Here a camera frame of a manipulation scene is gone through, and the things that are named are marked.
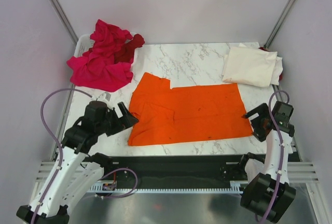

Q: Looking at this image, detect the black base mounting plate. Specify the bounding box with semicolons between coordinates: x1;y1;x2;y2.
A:
83;153;301;190

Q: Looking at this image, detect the orange t shirt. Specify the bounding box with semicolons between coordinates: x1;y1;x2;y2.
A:
128;73;252;146

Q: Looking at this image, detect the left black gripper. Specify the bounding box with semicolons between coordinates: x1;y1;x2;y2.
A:
96;102;139;136

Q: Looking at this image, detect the pink red t shirt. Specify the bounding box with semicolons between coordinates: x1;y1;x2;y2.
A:
66;19;134;92

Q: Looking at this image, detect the folded white t shirt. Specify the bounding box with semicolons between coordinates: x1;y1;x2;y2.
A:
270;57;283;86

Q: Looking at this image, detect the aluminium frame post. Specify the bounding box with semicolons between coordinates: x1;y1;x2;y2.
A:
49;0;78;44
262;0;297;49

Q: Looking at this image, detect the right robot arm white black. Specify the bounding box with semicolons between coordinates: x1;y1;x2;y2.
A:
237;101;296;223

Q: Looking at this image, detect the left aluminium frame post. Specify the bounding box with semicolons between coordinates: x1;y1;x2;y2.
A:
49;0;78;44

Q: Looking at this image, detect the aluminium cross extrusion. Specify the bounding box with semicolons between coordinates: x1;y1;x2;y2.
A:
35;162;319;183

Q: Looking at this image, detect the right aluminium frame post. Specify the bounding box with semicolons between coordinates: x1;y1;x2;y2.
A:
262;0;297;49

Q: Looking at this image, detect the folded cream t shirt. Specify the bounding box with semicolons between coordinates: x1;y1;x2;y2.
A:
223;47;278;88

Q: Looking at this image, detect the left aluminium side rail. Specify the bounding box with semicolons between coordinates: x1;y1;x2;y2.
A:
50;90;74;161

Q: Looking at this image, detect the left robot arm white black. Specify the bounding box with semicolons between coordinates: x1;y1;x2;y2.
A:
16;101;138;223

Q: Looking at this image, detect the white slotted cable duct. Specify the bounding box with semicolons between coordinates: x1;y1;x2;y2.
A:
87;181;248;194

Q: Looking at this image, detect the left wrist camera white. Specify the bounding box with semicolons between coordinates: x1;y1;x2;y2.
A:
96;92;111;104

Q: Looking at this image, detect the dark red t shirt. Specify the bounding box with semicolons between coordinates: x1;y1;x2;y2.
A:
114;34;145;64

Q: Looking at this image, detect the white laundry basket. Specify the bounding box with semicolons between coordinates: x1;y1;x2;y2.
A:
74;34;140;66

